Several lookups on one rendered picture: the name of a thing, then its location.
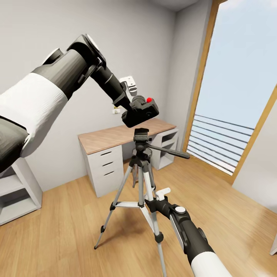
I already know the digital camera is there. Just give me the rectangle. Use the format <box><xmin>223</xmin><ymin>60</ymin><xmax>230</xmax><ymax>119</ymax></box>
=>
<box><xmin>122</xmin><ymin>95</ymin><xmax>159</xmax><ymax>128</ymax></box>

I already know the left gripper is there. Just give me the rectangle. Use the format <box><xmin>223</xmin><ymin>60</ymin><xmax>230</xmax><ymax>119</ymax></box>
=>
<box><xmin>100</xmin><ymin>74</ymin><xmax>133</xmax><ymax>113</ymax></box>

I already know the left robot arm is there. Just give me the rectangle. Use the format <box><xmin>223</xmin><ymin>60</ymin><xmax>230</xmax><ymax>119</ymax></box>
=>
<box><xmin>0</xmin><ymin>33</ymin><xmax>137</xmax><ymax>177</ymax></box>

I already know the camera tripod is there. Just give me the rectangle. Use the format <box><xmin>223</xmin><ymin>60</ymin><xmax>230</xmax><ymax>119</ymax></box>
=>
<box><xmin>94</xmin><ymin>128</ymin><xmax>190</xmax><ymax>277</ymax></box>

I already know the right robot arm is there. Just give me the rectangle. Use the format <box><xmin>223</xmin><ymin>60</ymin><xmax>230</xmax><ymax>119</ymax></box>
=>
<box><xmin>145</xmin><ymin>188</ymin><xmax>232</xmax><ymax>277</ymax></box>

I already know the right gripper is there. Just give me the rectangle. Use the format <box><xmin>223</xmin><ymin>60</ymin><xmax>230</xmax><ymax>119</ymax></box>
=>
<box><xmin>145</xmin><ymin>196</ymin><xmax>169</xmax><ymax>214</ymax></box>

